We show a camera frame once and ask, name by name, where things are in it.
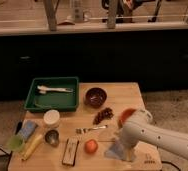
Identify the light blue towel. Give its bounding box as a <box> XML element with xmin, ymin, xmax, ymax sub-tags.
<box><xmin>104</xmin><ymin>141</ymin><xmax>123</xmax><ymax>160</ymax></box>

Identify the purple bowl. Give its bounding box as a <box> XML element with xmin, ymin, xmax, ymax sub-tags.
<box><xmin>84</xmin><ymin>87</ymin><xmax>107</xmax><ymax>108</ymax></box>

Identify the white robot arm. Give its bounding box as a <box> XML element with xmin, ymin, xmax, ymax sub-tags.
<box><xmin>119</xmin><ymin>109</ymin><xmax>188</xmax><ymax>160</ymax></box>

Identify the orange bowl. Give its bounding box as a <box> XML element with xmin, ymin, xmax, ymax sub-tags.
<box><xmin>118</xmin><ymin>108</ymin><xmax>135</xmax><ymax>128</ymax></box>

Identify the orange fruit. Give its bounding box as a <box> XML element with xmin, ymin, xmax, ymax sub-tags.
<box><xmin>84</xmin><ymin>139</ymin><xmax>98</xmax><ymax>154</ymax></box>

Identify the dark grapes bunch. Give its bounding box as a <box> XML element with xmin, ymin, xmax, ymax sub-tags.
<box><xmin>93</xmin><ymin>108</ymin><xmax>114</xmax><ymax>125</ymax></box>

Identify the silver fork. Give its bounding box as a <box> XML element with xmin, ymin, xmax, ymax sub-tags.
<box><xmin>76</xmin><ymin>125</ymin><xmax>108</xmax><ymax>134</ymax></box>

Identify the wooden block with black band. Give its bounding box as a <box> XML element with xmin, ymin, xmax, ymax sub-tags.
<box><xmin>62</xmin><ymin>138</ymin><xmax>79</xmax><ymax>166</ymax></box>

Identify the small metal cup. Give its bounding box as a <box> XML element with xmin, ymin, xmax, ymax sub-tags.
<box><xmin>45</xmin><ymin>130</ymin><xmax>59</xmax><ymax>147</ymax></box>

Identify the white round container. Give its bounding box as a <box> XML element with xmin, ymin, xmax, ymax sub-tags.
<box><xmin>43</xmin><ymin>110</ymin><xmax>60</xmax><ymax>128</ymax></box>

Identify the yellow banana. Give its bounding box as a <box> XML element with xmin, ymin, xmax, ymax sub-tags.
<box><xmin>22</xmin><ymin>134</ymin><xmax>43</xmax><ymax>161</ymax></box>

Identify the green plastic tray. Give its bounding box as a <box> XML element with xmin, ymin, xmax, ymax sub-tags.
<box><xmin>24</xmin><ymin>77</ymin><xmax>79</xmax><ymax>112</ymax></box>

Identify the blue sponge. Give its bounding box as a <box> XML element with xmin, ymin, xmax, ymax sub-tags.
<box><xmin>18</xmin><ymin>120</ymin><xmax>37</xmax><ymax>141</ymax></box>

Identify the white brush in tray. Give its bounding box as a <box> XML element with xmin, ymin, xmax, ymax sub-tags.
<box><xmin>37</xmin><ymin>85</ymin><xmax>73</xmax><ymax>94</ymax></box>

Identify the green plastic cup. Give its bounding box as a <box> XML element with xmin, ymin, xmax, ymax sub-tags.
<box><xmin>7</xmin><ymin>135</ymin><xmax>24</xmax><ymax>152</ymax></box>

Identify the wooden shelf ledge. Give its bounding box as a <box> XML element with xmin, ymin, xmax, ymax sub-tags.
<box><xmin>0</xmin><ymin>21</ymin><xmax>188</xmax><ymax>36</ymax></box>

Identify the black cable right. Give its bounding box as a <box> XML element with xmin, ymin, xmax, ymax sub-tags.
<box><xmin>161</xmin><ymin>160</ymin><xmax>183</xmax><ymax>171</ymax></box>

